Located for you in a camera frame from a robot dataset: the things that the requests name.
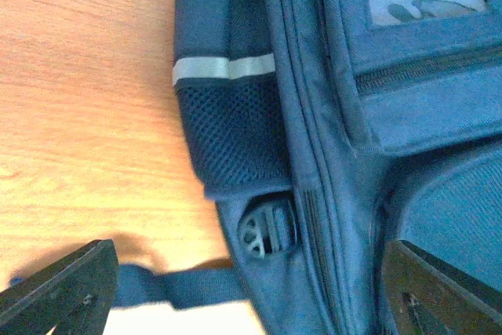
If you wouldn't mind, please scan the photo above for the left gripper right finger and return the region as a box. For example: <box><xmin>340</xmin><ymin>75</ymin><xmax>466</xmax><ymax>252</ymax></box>
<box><xmin>382</xmin><ymin>240</ymin><xmax>501</xmax><ymax>334</ymax></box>

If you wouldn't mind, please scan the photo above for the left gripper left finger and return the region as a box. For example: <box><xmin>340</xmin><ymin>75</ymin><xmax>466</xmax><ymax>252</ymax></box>
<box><xmin>1</xmin><ymin>239</ymin><xmax>118</xmax><ymax>334</ymax></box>

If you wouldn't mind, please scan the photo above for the navy blue student backpack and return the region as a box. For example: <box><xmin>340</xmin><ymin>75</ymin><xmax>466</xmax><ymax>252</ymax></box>
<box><xmin>9</xmin><ymin>0</ymin><xmax>502</xmax><ymax>335</ymax></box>

